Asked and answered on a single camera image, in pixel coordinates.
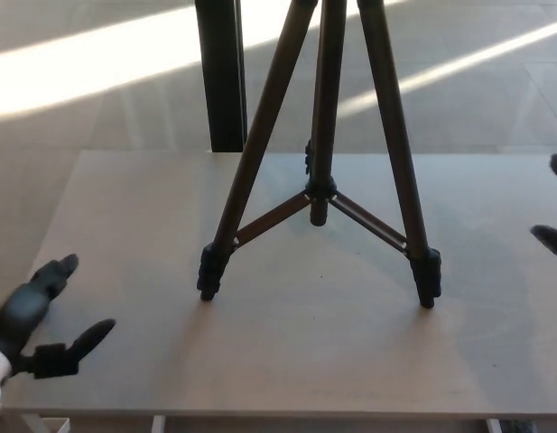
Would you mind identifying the black vertical post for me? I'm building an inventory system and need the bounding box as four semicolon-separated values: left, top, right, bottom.
194;0;249;154

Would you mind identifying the brown tripod with black joints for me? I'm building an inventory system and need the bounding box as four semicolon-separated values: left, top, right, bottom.
196;0;442;310

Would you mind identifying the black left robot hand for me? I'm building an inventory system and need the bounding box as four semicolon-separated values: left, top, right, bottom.
0;253;116;381

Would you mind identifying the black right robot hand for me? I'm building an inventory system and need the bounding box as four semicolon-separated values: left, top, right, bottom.
530;152;557;264

